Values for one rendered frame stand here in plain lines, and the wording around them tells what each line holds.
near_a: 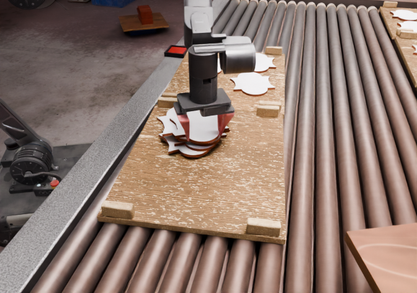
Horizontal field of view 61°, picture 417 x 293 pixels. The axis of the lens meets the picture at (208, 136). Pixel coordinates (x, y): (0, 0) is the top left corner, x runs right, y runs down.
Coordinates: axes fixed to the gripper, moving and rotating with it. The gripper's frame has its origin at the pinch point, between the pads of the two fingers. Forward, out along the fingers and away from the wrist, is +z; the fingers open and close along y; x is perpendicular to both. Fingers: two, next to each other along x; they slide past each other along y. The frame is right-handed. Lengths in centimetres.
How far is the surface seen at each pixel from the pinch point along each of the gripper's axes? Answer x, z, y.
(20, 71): 275, 96, -101
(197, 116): 7.6, 0.1, 0.4
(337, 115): 8.6, 7.5, 40.7
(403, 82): 19, 6, 71
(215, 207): -16.8, 5.4, -2.3
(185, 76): 39.1, 4.7, 4.4
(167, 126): 6.3, 1.0, -7.0
